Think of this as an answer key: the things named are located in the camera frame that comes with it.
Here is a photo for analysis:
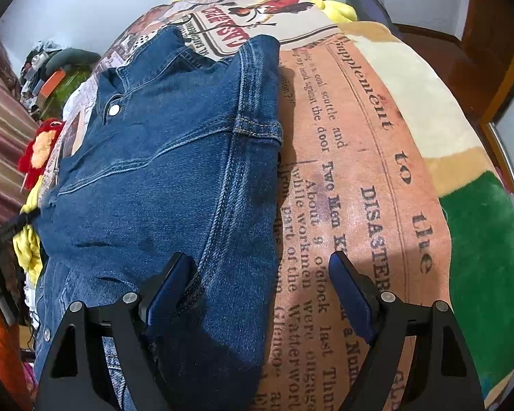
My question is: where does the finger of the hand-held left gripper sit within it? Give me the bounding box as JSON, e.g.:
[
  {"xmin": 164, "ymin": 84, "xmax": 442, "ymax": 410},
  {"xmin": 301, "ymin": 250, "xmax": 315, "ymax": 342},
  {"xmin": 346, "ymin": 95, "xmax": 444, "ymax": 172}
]
[{"xmin": 0, "ymin": 211, "xmax": 41, "ymax": 245}]

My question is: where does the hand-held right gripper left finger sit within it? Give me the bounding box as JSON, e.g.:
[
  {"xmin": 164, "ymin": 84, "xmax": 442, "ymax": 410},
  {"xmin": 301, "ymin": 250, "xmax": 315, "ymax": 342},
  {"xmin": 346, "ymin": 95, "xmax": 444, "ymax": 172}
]
[{"xmin": 35, "ymin": 253, "xmax": 196, "ymax": 411}]

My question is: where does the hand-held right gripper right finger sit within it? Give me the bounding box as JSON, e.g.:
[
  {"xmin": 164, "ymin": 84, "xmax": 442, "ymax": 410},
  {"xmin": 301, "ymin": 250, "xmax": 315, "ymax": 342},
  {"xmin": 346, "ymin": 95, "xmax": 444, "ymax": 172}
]
[{"xmin": 329, "ymin": 252, "xmax": 485, "ymax": 411}]

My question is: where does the blue denim jacket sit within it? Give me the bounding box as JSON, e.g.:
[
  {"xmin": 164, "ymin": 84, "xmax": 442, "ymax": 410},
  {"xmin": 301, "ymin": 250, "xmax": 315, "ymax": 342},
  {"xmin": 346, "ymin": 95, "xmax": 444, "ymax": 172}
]
[{"xmin": 34, "ymin": 26, "xmax": 283, "ymax": 411}]

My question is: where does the yellow fleece cloth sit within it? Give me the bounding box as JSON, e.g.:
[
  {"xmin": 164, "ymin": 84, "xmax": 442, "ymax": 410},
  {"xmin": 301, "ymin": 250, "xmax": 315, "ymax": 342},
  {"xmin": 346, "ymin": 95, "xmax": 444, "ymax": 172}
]
[{"xmin": 13, "ymin": 175, "xmax": 44, "ymax": 283}]

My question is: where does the red plush toy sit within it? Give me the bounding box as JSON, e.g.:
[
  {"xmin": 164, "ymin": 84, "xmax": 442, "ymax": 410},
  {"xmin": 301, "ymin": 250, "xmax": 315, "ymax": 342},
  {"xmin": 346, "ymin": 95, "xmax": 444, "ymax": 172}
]
[{"xmin": 18, "ymin": 120, "xmax": 65, "ymax": 185}]

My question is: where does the striped red gold curtain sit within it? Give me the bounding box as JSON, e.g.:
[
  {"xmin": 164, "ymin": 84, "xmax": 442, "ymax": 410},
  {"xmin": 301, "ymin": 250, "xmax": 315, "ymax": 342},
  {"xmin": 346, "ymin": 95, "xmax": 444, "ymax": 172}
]
[{"xmin": 0, "ymin": 34, "xmax": 39, "ymax": 227}]

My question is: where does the newspaper printed blanket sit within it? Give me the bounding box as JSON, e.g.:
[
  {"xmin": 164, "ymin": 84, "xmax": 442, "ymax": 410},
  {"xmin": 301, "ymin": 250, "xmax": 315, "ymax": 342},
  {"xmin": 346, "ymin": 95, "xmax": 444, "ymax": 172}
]
[{"xmin": 43, "ymin": 0, "xmax": 455, "ymax": 411}]

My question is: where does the orange cloth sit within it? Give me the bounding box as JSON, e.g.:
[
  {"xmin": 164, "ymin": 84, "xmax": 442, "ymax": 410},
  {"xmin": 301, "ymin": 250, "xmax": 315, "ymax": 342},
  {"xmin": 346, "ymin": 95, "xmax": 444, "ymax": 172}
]
[{"xmin": 0, "ymin": 300, "xmax": 32, "ymax": 411}]

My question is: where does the white cloth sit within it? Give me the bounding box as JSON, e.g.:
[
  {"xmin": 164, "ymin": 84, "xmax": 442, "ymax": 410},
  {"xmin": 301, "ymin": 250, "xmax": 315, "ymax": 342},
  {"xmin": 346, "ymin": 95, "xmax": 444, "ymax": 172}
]
[{"xmin": 62, "ymin": 79, "xmax": 97, "ymax": 118}]

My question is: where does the orange box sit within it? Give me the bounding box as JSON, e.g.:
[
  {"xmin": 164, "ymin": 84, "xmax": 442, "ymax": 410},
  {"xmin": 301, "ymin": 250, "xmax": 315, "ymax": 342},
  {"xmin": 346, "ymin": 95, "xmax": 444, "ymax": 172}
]
[{"xmin": 38, "ymin": 71, "xmax": 66, "ymax": 99}]

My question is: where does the green patterned box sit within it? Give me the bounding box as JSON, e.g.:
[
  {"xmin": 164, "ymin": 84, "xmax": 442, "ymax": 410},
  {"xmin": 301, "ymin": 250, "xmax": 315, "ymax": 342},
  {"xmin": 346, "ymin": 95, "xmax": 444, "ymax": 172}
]
[{"xmin": 47, "ymin": 66, "xmax": 95, "ymax": 116}]

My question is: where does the pile of clutter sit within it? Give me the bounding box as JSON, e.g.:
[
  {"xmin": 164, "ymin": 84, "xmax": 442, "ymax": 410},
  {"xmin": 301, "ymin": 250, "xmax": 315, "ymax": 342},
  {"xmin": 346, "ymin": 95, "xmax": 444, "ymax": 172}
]
[{"xmin": 19, "ymin": 40, "xmax": 65, "ymax": 112}]

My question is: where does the grey pillow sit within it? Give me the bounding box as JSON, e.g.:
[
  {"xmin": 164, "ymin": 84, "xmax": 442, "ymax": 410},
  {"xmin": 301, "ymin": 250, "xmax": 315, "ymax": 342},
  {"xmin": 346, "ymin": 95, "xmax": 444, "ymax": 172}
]
[{"xmin": 47, "ymin": 48, "xmax": 101, "ymax": 71}]

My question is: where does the yellow fleece blanket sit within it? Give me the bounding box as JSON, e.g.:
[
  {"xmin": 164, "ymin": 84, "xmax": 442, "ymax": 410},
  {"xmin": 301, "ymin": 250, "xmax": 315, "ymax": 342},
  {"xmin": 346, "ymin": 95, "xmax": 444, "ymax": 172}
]
[{"xmin": 306, "ymin": 0, "xmax": 358, "ymax": 24}]

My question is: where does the grey blue backpack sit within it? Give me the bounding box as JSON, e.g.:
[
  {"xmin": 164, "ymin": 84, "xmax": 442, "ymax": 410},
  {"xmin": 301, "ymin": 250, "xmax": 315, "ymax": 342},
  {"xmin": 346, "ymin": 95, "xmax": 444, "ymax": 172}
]
[{"xmin": 346, "ymin": 0, "xmax": 401, "ymax": 37}]

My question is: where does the wooden door frame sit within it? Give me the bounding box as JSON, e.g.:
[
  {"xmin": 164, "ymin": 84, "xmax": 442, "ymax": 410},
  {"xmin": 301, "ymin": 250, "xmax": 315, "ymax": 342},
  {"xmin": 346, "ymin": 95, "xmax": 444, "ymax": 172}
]
[{"xmin": 456, "ymin": 0, "xmax": 514, "ymax": 193}]

